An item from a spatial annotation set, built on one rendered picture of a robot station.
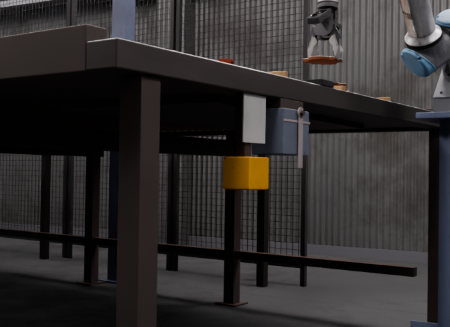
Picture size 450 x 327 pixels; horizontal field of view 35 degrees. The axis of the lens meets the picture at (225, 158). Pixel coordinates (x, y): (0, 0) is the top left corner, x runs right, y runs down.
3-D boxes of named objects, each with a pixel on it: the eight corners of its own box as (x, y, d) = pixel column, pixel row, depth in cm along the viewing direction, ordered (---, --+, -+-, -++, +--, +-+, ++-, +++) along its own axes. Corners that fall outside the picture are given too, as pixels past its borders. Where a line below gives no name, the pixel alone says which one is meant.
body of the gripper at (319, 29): (342, 41, 251) (343, 7, 252) (332, 35, 244) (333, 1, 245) (322, 43, 255) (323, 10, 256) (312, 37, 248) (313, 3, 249)
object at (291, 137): (313, 168, 192) (314, 102, 192) (287, 167, 180) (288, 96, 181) (277, 168, 198) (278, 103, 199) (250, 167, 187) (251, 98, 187)
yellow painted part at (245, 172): (269, 189, 176) (270, 94, 176) (249, 189, 168) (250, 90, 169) (242, 188, 180) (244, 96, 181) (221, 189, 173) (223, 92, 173)
